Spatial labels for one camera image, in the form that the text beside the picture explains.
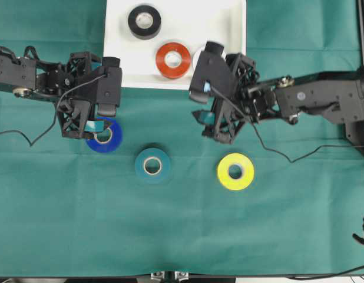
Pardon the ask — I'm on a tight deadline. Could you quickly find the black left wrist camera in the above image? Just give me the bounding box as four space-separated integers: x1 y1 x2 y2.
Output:
78 56 123 117

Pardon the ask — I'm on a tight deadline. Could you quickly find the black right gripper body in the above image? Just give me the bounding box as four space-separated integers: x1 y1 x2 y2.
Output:
201 53 278 144

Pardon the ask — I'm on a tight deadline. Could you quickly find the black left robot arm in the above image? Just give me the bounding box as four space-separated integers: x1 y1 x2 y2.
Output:
0 46 123 140

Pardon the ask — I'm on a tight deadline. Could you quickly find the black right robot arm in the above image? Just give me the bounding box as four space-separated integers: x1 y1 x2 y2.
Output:
189 51 364 147

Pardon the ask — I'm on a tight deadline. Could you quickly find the teal tape roll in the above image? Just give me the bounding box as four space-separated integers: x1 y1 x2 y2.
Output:
134 147 171 184

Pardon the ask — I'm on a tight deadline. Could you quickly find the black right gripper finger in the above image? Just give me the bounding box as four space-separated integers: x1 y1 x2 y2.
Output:
192 110 215 124

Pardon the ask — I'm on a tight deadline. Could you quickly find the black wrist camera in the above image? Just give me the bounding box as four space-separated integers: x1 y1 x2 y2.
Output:
188 41 237 104
78 56 123 117

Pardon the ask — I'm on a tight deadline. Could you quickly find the white tape roll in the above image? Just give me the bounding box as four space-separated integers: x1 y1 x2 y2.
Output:
192 47 205 70

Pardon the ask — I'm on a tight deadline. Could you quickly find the red tape roll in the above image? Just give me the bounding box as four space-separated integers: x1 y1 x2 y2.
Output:
155 42 191 79

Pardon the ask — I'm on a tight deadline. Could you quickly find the yellow tape roll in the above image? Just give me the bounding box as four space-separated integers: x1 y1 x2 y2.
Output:
216 153 255 190

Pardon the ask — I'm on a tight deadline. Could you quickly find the black left camera cable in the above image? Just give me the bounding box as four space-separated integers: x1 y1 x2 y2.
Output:
0 73 109 147

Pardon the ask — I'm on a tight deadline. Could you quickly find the white plastic tray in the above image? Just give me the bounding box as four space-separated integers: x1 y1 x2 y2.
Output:
103 1 247 90

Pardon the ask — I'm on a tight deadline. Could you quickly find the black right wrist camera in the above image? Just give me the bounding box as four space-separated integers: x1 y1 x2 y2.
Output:
188 41 237 104

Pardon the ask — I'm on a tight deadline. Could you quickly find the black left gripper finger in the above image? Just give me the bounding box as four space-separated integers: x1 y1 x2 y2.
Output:
84 120 111 133

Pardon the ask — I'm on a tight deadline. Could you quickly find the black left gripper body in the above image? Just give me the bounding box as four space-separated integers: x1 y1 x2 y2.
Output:
36 51 102 139

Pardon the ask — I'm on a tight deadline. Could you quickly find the green table cloth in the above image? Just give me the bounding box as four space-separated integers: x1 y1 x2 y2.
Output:
0 0 364 278

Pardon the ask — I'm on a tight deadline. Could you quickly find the black right camera cable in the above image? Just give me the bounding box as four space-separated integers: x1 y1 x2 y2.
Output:
211 87 364 164

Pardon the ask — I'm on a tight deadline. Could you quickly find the black camera cable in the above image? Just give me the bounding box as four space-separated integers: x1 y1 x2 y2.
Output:
211 87 364 164
0 73 109 147

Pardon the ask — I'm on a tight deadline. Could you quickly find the blue tape roll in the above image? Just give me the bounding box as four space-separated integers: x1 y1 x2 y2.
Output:
85 117 123 153

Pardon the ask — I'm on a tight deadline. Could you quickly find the black tape roll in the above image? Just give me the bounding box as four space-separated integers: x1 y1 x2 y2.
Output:
128 5 161 40

